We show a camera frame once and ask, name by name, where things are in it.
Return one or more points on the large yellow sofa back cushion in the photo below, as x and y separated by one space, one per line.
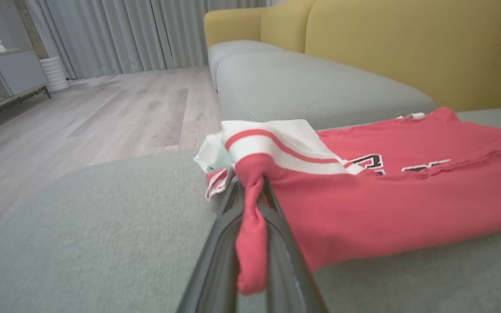
415 48

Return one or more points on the white ribbed vase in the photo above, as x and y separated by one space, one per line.
54 74

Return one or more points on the grey pleated curtain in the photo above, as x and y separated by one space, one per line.
146 34

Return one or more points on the large grey sofa ottoman cushion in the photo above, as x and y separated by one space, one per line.
102 239

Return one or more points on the grey cabinet door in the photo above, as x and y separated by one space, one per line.
20 71

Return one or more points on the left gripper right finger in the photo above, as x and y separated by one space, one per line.
285 269

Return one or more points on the red jersey shirt number 23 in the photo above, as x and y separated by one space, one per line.
385 204

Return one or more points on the small grey sofa seat cushion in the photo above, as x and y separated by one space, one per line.
233 50

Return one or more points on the yellow sofa armrest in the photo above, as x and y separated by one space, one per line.
233 26

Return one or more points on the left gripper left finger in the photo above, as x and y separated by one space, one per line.
215 261

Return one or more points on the narrow yellow sofa back cushion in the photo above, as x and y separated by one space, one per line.
285 26

